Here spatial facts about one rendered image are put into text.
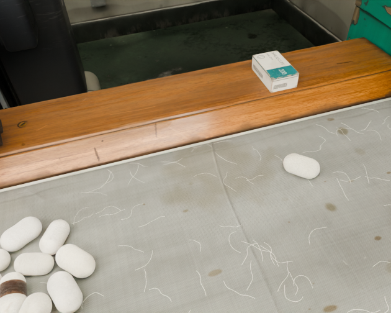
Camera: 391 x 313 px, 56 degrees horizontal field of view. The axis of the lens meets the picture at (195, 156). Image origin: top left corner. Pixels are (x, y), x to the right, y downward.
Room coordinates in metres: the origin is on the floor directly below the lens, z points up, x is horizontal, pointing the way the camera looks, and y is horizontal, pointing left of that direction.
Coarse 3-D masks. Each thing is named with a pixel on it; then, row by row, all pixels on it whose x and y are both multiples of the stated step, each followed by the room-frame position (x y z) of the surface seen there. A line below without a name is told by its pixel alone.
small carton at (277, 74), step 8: (256, 56) 0.42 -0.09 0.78; (264, 56) 0.42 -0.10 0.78; (272, 56) 0.42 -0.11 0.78; (280, 56) 0.42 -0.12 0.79; (256, 64) 0.41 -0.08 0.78; (264, 64) 0.40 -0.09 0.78; (272, 64) 0.40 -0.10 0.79; (280, 64) 0.40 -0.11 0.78; (288, 64) 0.40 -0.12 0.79; (256, 72) 0.41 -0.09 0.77; (264, 72) 0.39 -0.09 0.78; (272, 72) 0.38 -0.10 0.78; (280, 72) 0.38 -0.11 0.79; (288, 72) 0.38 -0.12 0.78; (296, 72) 0.38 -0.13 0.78; (264, 80) 0.39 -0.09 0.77; (272, 80) 0.37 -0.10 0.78; (280, 80) 0.37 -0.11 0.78; (288, 80) 0.37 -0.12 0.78; (296, 80) 0.38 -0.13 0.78; (272, 88) 0.37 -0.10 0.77; (280, 88) 0.37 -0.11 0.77; (288, 88) 0.37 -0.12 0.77
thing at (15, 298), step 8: (16, 272) 0.16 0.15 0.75; (0, 280) 0.15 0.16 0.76; (24, 280) 0.15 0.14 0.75; (8, 296) 0.13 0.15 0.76; (16, 296) 0.13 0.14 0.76; (24, 296) 0.14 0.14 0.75; (0, 304) 0.13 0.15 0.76; (8, 304) 0.13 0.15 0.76; (16, 304) 0.13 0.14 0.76; (0, 312) 0.13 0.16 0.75; (8, 312) 0.12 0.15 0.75; (16, 312) 0.13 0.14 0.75
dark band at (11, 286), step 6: (6, 282) 0.15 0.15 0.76; (12, 282) 0.15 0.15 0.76; (18, 282) 0.15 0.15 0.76; (24, 282) 0.15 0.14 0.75; (0, 288) 0.14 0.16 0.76; (6, 288) 0.14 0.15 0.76; (12, 288) 0.14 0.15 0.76; (18, 288) 0.14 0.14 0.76; (24, 288) 0.14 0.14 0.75; (0, 294) 0.14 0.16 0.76; (6, 294) 0.14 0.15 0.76; (24, 294) 0.14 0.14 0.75
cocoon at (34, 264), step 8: (24, 256) 0.17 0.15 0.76; (32, 256) 0.17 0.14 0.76; (40, 256) 0.17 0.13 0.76; (48, 256) 0.17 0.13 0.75; (16, 264) 0.16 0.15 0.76; (24, 264) 0.16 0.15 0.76; (32, 264) 0.16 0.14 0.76; (40, 264) 0.16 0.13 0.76; (48, 264) 0.16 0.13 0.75; (24, 272) 0.16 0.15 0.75; (32, 272) 0.16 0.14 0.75; (40, 272) 0.16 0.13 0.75; (48, 272) 0.16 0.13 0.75
